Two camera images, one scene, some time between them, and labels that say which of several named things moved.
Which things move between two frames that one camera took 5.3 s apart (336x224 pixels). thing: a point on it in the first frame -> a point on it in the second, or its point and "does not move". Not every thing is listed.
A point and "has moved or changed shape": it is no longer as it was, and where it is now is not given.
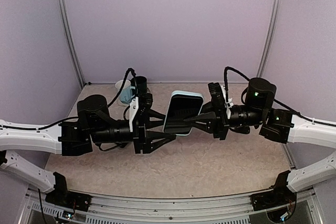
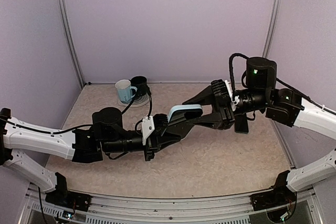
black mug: (140, 83) does not move
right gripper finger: (207, 108) -> (213, 120)
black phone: (180, 107) has moved or changed shape
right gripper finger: (207, 121) -> (205, 97)
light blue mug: (126, 92) does not move
